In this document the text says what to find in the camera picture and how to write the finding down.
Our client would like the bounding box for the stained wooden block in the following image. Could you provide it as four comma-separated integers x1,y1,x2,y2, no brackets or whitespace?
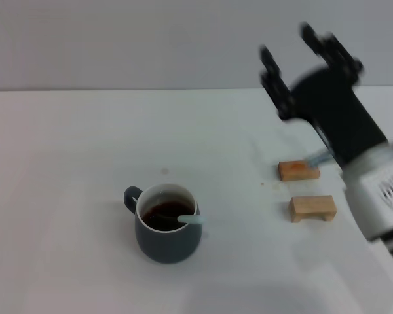
278,160,321,182

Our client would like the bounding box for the plain wooden block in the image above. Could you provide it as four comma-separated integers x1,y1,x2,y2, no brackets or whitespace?
288,195,337,224

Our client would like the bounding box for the blue handled metal spoon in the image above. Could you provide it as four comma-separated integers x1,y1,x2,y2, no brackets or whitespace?
150,211,208,227

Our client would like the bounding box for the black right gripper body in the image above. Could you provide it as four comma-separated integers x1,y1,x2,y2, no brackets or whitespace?
288,63,389,165

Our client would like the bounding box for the dark coffee liquid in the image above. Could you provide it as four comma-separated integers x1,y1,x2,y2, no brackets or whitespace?
141,201,195,230

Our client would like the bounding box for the dark grey ceramic cup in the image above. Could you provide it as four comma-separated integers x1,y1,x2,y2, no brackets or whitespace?
123,183,204,265

